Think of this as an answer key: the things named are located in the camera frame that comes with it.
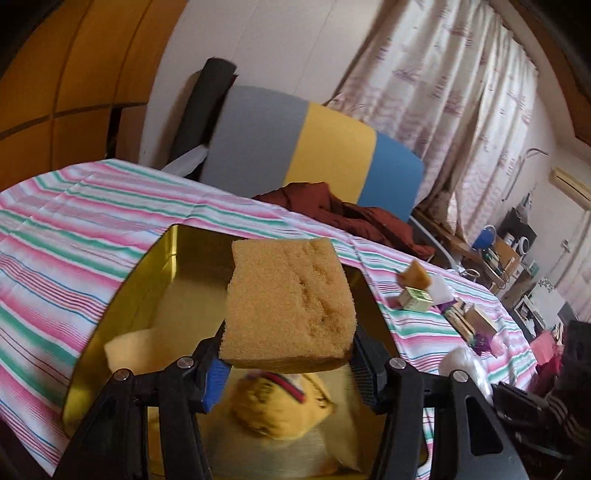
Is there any wall air conditioner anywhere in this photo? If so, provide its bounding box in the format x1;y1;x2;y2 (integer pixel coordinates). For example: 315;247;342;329
549;167;591;201

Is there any yellow plush toy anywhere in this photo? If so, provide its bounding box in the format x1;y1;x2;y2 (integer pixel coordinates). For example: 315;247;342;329
231;369;338;439

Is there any gold metal tin box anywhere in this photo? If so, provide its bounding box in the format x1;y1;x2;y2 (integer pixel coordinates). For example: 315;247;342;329
62;224;402;480

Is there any clear plastic bag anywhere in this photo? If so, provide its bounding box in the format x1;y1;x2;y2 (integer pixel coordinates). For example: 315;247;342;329
438;346;494;402

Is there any tan sponge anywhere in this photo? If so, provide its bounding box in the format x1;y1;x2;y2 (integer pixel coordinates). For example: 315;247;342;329
219;237;357;372

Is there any pink green striped cloth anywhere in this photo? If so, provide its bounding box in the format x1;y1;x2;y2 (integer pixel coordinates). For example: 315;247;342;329
0;158;539;476

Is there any yellow sponge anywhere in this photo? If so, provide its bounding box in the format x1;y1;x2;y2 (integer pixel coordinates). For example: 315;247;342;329
104;328;160;374

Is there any black rolled mat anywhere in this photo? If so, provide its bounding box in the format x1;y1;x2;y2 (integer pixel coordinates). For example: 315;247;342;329
168;58;238;167

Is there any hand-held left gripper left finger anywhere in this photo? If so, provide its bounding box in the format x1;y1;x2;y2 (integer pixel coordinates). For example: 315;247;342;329
55;336;232;480

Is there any black shelf unit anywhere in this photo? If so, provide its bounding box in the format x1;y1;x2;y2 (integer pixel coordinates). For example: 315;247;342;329
501;208;539;254

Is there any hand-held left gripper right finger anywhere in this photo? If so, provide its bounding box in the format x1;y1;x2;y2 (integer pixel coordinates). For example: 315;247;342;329
353;335;532;480

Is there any small white block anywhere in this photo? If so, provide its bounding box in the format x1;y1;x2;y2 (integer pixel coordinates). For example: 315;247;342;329
427;273;458;305

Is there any blue cup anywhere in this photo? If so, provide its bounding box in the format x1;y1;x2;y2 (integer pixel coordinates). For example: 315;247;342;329
475;225;497;252

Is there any cluttered wooden desk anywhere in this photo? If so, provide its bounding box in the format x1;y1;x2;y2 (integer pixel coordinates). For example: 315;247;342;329
416;208;522;287

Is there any white patterned curtain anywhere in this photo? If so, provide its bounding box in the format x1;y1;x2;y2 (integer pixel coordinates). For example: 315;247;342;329
325;0;539;241

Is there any dark red cloth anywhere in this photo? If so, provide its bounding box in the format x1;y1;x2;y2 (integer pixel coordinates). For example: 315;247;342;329
253;181;435;264

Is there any small green white box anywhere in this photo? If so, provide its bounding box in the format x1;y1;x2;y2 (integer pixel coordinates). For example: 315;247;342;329
398;286;435;311

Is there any small brown sponge piece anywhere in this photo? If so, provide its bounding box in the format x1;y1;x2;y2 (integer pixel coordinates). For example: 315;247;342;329
399;259;432;289

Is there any wooden wardrobe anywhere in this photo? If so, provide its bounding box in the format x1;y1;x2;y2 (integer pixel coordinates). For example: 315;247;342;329
0;0;190;192

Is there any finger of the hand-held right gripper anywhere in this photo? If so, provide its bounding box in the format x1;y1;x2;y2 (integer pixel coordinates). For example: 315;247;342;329
493;382;550;416

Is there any small tan box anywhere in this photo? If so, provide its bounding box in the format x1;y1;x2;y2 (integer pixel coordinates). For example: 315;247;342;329
464;307;499;335

